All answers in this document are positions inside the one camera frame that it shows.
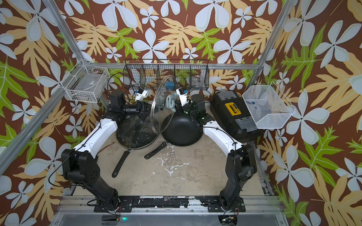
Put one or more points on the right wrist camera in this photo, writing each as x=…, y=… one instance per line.
x=183, y=96

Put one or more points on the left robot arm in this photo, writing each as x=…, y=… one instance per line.
x=79, y=164

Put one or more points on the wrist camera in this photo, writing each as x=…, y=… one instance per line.
x=141, y=95
x=183, y=96

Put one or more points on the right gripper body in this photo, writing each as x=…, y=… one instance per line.
x=186, y=110

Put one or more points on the glass pot lid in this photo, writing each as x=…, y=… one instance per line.
x=137, y=132
x=160, y=115

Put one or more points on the white wire basket right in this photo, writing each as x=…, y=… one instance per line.
x=269, y=108

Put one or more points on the blue object in basket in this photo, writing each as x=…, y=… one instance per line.
x=169, y=85

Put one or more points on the black wire basket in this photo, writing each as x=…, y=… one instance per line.
x=191, y=74

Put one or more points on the black frying pan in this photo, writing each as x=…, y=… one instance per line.
x=180, y=130
x=121, y=161

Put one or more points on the left black frying pan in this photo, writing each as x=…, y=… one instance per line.
x=121, y=161

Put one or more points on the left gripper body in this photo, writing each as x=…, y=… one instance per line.
x=138, y=108

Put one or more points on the black toolbox yellow latch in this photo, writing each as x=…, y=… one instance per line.
x=232, y=114

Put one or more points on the right black frying pan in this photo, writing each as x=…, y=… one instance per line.
x=180, y=130

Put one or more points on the white wire basket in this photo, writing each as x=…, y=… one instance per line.
x=269, y=108
x=85, y=82

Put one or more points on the white wire basket left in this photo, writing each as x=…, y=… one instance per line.
x=85, y=82

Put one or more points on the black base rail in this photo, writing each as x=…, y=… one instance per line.
x=126, y=204

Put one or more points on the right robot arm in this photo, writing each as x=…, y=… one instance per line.
x=240, y=163

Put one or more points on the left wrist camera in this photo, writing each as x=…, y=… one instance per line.
x=141, y=95

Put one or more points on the grey-green cloth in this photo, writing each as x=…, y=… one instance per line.
x=170, y=101

